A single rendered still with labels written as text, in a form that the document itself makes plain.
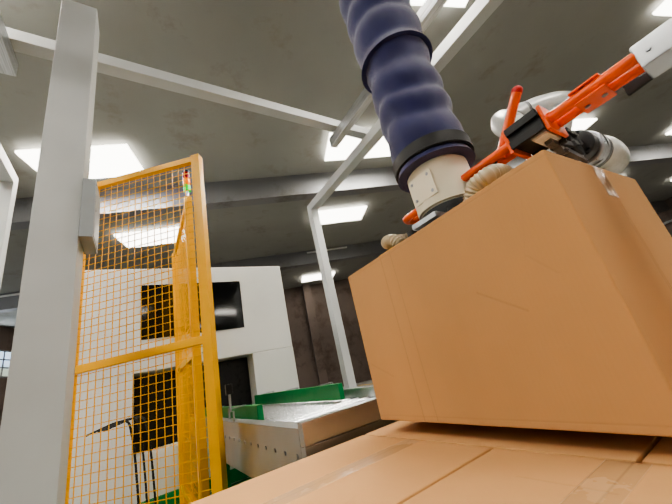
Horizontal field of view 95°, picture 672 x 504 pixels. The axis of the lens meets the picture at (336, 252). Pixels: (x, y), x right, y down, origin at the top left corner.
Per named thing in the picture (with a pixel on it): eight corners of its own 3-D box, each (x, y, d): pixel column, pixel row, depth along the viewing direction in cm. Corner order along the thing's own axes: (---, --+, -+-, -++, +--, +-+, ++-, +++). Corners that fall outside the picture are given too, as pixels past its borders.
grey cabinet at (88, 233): (84, 254, 147) (88, 200, 157) (98, 254, 149) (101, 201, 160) (77, 236, 131) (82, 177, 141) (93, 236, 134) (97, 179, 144)
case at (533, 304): (380, 419, 81) (347, 276, 95) (475, 385, 102) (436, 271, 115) (698, 439, 34) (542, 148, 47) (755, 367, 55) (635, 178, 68)
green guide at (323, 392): (255, 405, 292) (254, 394, 295) (265, 402, 297) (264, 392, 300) (341, 400, 168) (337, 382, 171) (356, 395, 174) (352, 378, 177)
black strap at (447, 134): (380, 184, 92) (377, 173, 93) (433, 193, 104) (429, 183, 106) (437, 132, 74) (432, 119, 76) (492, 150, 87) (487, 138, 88)
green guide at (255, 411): (193, 421, 263) (192, 410, 266) (206, 418, 268) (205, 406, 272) (242, 430, 140) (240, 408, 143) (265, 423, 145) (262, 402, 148)
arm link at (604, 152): (621, 155, 74) (612, 151, 71) (579, 177, 81) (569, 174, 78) (602, 126, 78) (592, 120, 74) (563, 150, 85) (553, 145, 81)
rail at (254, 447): (190, 442, 256) (188, 417, 262) (197, 440, 259) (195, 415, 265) (309, 512, 78) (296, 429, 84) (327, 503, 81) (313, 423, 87)
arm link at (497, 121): (500, 115, 121) (537, 103, 119) (482, 109, 137) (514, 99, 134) (501, 147, 128) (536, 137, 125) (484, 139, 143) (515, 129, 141)
